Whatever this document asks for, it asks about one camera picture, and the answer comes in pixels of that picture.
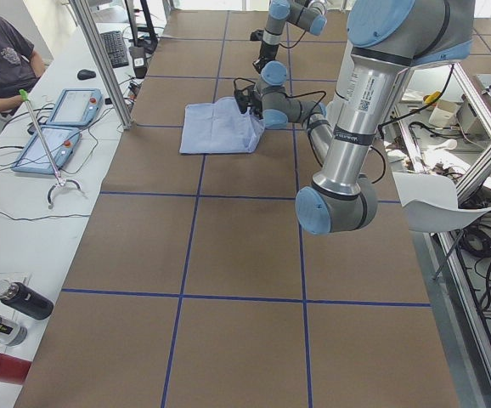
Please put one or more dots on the black computer mouse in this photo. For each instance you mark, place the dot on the black computer mouse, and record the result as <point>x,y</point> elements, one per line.
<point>85,74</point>

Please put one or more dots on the red cylindrical bottle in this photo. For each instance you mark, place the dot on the red cylindrical bottle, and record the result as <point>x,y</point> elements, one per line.
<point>13,370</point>

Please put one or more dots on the black water bottle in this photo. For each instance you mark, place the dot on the black water bottle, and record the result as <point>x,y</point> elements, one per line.
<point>22,298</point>

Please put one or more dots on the upper blue teach pendant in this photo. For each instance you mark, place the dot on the upper blue teach pendant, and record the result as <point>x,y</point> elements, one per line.
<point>76,107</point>

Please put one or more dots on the reacher grabber stick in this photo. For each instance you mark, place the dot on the reacher grabber stick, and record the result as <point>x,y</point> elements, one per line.
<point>60,181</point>

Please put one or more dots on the aluminium frame post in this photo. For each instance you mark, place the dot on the aluminium frame post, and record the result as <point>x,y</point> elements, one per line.
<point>102,60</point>

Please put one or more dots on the white cardboard box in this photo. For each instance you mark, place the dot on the white cardboard box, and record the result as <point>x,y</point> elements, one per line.
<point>444,114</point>

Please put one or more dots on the light blue striped shirt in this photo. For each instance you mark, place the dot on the light blue striped shirt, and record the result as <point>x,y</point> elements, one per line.
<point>220,128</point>

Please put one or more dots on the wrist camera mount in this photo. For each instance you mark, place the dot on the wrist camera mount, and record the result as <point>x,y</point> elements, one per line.
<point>242,96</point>
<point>256,36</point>

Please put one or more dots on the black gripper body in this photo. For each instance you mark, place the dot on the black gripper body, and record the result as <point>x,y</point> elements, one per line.
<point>266,53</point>
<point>251,103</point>

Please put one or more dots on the black keyboard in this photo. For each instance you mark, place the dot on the black keyboard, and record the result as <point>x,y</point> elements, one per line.
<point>115,48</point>

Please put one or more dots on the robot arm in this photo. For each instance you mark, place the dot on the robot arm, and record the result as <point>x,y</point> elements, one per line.
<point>385,39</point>
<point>308,16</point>

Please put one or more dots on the white chair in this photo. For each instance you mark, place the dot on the white chair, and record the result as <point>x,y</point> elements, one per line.
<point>431,206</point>

